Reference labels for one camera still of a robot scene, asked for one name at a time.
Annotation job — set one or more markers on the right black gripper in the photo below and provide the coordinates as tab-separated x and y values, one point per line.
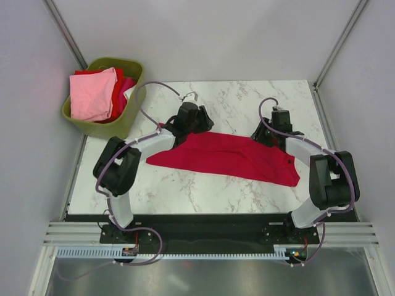
258	133

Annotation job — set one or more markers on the white cloth in basket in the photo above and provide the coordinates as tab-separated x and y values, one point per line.
128	93

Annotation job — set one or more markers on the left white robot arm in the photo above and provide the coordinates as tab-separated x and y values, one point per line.
117	167

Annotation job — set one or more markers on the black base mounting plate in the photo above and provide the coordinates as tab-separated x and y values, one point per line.
212	233

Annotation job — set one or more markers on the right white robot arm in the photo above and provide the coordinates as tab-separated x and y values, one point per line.
333	184

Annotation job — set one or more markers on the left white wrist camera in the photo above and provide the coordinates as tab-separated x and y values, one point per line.
190	97

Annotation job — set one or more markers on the left aluminium frame post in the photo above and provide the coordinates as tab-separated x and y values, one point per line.
65	32

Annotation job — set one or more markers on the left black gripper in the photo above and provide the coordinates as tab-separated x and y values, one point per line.
206	123

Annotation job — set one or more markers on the light pink folded shirt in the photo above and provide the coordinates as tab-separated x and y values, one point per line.
91	94

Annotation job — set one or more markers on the white slotted cable duct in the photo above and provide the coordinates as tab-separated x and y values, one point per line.
123	253

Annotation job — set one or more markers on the crimson red t shirt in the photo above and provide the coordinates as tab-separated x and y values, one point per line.
230	155

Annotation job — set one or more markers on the aluminium extrusion rail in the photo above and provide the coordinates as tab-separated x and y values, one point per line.
72	234

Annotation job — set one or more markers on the magenta shirt in basket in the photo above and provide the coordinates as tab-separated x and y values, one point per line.
128	82

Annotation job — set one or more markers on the olive green basket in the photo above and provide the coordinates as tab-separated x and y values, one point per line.
123	124

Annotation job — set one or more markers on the right aluminium frame post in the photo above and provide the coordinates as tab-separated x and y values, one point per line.
340	42

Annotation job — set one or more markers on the red folded shirt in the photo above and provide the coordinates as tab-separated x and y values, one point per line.
118	92

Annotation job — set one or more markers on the aluminium frame post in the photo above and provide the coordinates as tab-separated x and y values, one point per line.
65	32
340	42

